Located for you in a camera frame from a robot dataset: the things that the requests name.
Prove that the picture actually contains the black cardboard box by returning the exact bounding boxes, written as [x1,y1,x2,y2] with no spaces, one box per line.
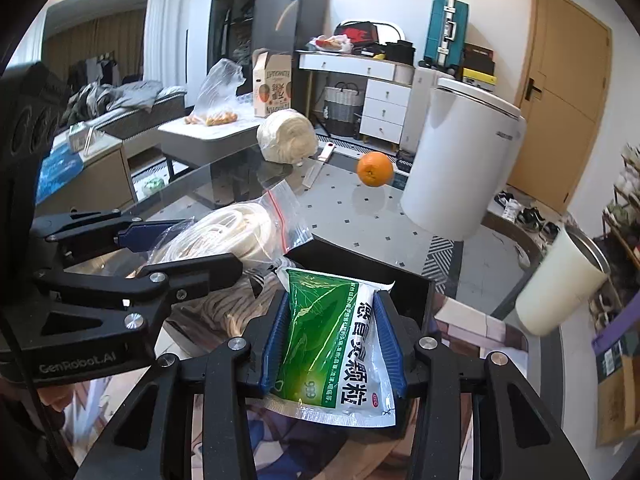
[282,236,437,343]

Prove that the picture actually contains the tall white trash can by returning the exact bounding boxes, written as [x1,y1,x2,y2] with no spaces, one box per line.
[399,77,527,242]

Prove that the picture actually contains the plastic bag of snacks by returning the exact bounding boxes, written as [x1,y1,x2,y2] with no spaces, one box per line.
[309,34,354,54]

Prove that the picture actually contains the cardboard box orange print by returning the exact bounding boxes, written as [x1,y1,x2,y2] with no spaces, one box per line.
[251,48,294,119]

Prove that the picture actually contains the teal suitcase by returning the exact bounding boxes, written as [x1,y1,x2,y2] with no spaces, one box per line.
[424,0,471,69]

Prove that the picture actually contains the stack of black boxes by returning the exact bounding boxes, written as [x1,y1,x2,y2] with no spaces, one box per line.
[461,41,499,87]

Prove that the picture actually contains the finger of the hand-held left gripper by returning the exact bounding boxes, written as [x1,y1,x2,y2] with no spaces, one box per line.
[29,211,195,257]
[32,252,245,358]

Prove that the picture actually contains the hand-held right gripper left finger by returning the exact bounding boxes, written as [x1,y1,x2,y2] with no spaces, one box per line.
[75,290,293,480]

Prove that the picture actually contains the purple bag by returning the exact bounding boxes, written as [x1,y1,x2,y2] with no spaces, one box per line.
[591,317,640,361]

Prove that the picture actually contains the orange fruit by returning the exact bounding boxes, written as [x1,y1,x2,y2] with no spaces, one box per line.
[355,151,395,189]

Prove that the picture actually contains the dark grey fridge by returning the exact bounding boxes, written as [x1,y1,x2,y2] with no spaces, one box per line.
[251,0,334,122]

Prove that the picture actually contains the shoes on floor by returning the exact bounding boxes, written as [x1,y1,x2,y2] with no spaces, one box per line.
[494,189,562,242]

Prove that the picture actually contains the white cylinder bin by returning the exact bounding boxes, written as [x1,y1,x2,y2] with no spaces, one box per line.
[514,224,610,337]

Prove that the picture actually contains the red black shoe box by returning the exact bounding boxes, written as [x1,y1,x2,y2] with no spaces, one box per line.
[333,20,382,47]

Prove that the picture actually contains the grey side table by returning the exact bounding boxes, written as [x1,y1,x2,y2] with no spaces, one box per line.
[157,109,262,182]

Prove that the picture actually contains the shoe rack with shoes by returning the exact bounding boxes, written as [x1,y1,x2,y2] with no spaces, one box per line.
[599,142,640,313]

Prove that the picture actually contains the white drawer desk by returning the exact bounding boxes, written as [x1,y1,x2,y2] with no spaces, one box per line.
[298,51,417,144]

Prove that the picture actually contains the green white medicine packet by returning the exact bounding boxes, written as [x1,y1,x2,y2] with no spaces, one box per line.
[265,266,398,430]

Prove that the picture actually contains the wooden door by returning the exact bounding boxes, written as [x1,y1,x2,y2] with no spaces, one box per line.
[504,0,614,214]

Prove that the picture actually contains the clear plastic bag of fruit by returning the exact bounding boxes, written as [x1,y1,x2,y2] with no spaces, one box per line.
[186,58,247,127]

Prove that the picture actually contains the bed with clothes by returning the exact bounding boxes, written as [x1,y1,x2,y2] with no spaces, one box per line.
[64,79,189,137]

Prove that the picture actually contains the woven laundry basket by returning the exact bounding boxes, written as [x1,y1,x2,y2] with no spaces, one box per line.
[323,81,363,124]

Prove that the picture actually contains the wooden cabinet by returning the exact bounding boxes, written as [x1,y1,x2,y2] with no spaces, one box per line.
[34,122,137,217]

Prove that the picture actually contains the printed table mat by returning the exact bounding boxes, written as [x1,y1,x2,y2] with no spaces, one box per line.
[60,304,532,480]

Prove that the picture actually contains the open brown cardboard box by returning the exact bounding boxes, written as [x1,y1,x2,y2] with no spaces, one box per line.
[594,347,640,448]

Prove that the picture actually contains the beige rope coil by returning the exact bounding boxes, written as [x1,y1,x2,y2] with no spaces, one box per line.
[192,269,283,340]

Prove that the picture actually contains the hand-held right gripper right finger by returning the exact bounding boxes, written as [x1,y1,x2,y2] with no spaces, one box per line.
[372,290,591,480]

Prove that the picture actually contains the white cable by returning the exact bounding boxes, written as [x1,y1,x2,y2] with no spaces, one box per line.
[144,179,315,283]

